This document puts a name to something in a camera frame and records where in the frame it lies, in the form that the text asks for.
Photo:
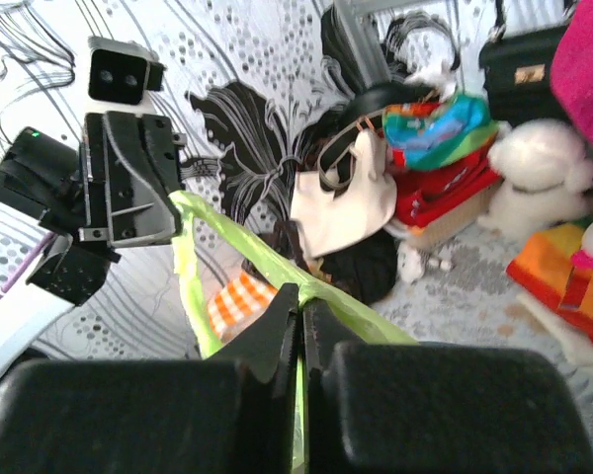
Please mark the green plastic trash bag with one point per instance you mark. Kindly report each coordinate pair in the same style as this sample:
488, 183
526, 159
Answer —
361, 319

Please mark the red folded cloth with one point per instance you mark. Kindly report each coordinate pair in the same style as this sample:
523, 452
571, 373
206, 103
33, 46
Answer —
422, 197

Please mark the cream canvas tote bag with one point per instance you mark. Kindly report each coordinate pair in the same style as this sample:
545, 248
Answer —
352, 198

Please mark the black round hat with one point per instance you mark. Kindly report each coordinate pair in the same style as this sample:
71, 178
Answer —
374, 99

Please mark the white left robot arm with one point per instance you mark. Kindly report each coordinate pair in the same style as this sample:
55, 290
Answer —
41, 178

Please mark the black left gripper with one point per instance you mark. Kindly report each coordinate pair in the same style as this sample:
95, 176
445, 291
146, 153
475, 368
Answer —
129, 167

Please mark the orange white checkered cloth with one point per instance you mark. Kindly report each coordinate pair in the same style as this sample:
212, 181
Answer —
240, 303

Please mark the white fluffy plush dog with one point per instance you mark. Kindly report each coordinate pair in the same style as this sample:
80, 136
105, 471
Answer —
546, 175

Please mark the black leather handbag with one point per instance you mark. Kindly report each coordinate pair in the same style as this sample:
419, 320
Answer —
517, 70

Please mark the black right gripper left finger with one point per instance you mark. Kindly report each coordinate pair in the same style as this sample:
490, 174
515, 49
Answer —
265, 356

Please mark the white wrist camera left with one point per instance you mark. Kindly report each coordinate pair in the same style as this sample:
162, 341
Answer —
122, 72

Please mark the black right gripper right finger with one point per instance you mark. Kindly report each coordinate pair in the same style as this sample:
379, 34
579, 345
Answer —
335, 391

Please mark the magenta cloth bag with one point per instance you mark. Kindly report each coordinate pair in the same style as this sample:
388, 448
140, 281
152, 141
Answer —
572, 70

